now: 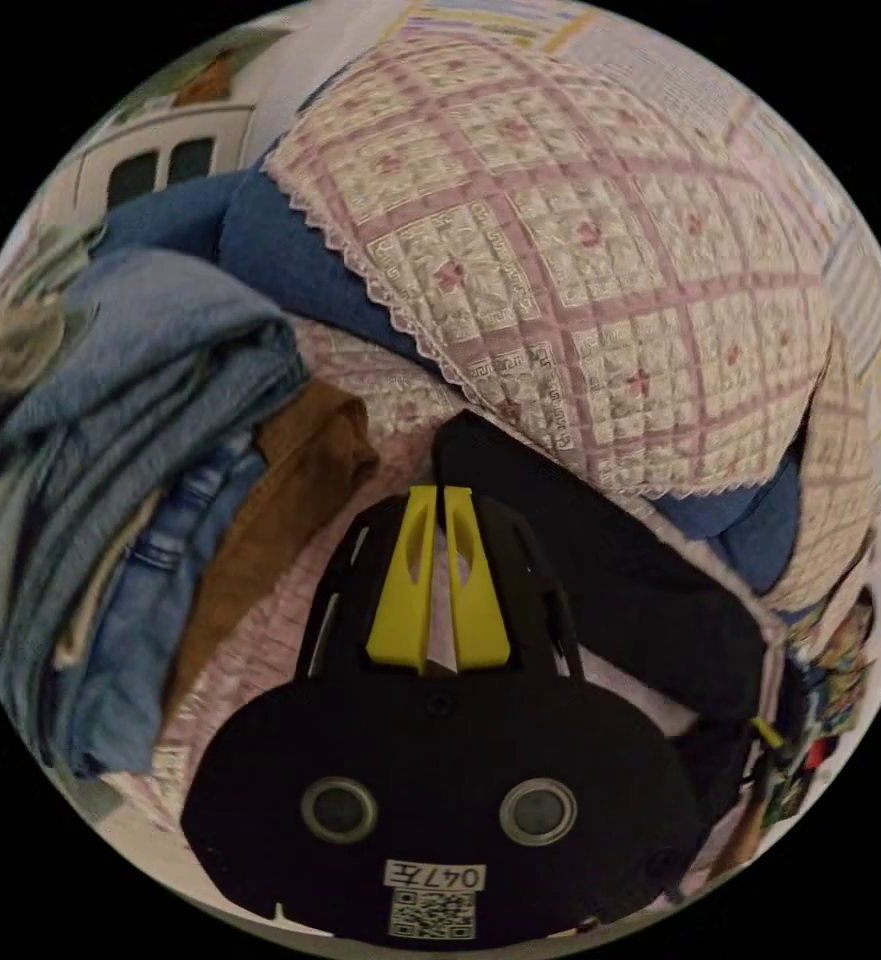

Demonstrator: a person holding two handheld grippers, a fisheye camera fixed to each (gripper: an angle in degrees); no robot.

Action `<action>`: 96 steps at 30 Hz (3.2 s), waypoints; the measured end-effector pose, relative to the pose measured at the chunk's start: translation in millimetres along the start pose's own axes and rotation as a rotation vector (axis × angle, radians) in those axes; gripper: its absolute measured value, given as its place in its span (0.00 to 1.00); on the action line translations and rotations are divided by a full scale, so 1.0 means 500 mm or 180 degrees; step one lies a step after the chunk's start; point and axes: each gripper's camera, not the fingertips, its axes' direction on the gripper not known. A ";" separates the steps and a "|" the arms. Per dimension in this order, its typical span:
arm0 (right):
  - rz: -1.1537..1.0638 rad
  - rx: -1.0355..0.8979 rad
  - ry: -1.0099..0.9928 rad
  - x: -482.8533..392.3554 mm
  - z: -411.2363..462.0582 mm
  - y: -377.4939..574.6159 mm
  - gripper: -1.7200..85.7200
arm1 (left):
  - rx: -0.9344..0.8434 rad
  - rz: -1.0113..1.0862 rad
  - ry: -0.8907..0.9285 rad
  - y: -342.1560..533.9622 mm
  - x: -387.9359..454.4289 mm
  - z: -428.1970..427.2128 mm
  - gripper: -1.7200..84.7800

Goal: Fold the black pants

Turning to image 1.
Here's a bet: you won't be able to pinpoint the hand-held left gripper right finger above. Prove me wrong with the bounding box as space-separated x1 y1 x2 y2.
443 485 511 672

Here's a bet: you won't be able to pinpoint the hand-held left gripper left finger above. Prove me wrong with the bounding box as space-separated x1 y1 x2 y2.
365 485 438 673

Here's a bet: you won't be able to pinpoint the black pants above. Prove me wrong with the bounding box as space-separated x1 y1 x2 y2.
430 410 773 819

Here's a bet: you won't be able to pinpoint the bed with pink quilted sheet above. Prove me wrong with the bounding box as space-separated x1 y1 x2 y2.
94 314 881 853

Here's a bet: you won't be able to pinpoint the pile of clothes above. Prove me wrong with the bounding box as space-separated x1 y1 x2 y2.
0 247 381 781

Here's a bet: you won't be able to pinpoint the plain blue pillow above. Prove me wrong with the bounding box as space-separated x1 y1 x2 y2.
98 170 805 598

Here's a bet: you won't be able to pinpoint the white cupboard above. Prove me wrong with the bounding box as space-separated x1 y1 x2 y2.
70 101 258 215

